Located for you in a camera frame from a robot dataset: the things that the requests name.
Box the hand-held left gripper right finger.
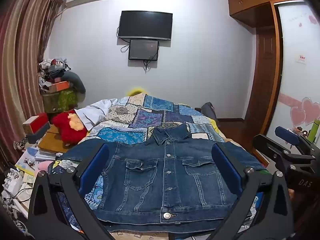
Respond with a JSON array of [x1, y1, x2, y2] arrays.
[[207, 144, 294, 240]]

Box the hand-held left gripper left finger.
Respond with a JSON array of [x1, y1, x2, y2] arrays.
[[27, 142, 118, 240]]

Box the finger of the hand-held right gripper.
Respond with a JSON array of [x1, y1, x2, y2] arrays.
[[274, 126, 304, 147], [252, 134, 288, 170]]

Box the blue denim jacket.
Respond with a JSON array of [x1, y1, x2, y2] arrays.
[[51, 123, 266, 233]]

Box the pile of clothes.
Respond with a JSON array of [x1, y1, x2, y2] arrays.
[[38, 58, 73, 83]]

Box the green bottle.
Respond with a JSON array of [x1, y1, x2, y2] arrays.
[[307, 120, 320, 143]]

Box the yellow bed sheet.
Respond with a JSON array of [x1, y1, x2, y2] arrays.
[[209, 117, 225, 140]]

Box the pink soft item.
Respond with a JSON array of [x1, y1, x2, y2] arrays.
[[34, 160, 54, 178]]

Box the brown cardboard sheet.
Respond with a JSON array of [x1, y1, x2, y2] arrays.
[[37, 125, 68, 154]]

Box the red plush toy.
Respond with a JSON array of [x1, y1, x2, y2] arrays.
[[52, 110, 88, 147]]

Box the white pillow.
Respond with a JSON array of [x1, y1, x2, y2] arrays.
[[76, 99, 118, 132]]

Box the white wardrobe sliding door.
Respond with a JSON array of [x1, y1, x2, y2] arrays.
[[264, 1, 320, 144]]

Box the brown wooden door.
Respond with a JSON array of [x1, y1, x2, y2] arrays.
[[244, 27, 276, 131]]

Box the dark grey bag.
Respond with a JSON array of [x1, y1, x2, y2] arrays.
[[201, 102, 217, 121]]

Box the stack of papers and books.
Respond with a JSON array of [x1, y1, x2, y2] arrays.
[[15, 147, 65, 177]]

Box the dark grey box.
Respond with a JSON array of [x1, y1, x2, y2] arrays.
[[26, 123, 52, 144]]

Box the red box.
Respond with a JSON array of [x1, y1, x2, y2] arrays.
[[22, 113, 49, 134]]

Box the blue patchwork quilt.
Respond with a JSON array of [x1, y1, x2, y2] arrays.
[[49, 94, 259, 240]]

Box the green cloth covered cabinet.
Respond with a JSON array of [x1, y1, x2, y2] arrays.
[[42, 89, 79, 114]]

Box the black white patterned cloth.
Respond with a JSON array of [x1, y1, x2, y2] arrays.
[[13, 137, 28, 152]]

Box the white power strip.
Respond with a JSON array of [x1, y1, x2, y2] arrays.
[[2, 169, 23, 193]]

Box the yellow fuzzy item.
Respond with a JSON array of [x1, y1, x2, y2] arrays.
[[126, 87, 146, 97]]

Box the grey bolster pillow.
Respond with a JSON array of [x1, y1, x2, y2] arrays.
[[62, 71, 86, 94]]

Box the orange box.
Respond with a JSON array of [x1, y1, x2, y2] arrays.
[[47, 81, 71, 93]]

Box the wooden overhead cabinet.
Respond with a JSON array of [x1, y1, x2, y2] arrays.
[[227, 0, 304, 28]]

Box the striped brown curtain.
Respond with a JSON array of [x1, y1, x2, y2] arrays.
[[0, 0, 63, 160]]

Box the small black wall monitor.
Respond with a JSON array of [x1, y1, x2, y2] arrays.
[[128, 39, 160, 61]]

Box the black wall television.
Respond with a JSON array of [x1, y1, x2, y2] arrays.
[[118, 10, 173, 41]]

